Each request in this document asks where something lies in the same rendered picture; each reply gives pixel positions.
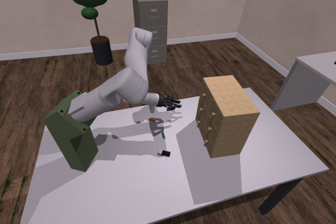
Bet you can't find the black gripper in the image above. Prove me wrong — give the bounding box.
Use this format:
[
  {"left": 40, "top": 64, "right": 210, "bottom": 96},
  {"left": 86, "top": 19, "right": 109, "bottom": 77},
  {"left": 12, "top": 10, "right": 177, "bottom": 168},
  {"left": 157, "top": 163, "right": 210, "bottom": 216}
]
[{"left": 157, "top": 93, "right": 182, "bottom": 111}]

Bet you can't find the brown wooden chest of drawers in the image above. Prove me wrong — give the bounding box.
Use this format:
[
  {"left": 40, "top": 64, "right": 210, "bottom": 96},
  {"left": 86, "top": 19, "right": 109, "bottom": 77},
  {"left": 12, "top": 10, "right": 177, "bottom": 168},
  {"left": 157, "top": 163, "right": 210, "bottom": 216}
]
[{"left": 202, "top": 75, "right": 260, "bottom": 158}]

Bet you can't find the brown wooden drawer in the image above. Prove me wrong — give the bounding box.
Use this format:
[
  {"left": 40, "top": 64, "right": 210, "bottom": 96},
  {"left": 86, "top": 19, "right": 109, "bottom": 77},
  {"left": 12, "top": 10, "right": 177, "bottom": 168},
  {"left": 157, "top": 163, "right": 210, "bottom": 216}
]
[
  {"left": 203, "top": 127, "right": 214, "bottom": 156},
  {"left": 206, "top": 113, "right": 218, "bottom": 144},
  {"left": 201, "top": 81, "right": 212, "bottom": 109},
  {"left": 196, "top": 109, "right": 205, "bottom": 135},
  {"left": 209, "top": 98, "right": 223, "bottom": 131},
  {"left": 198, "top": 96, "right": 208, "bottom": 123}
]

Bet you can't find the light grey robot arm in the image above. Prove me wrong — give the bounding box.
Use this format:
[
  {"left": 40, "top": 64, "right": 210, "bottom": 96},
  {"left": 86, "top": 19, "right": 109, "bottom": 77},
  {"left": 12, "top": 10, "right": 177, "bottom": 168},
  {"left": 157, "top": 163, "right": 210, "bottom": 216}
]
[{"left": 68, "top": 28, "right": 159, "bottom": 122}]

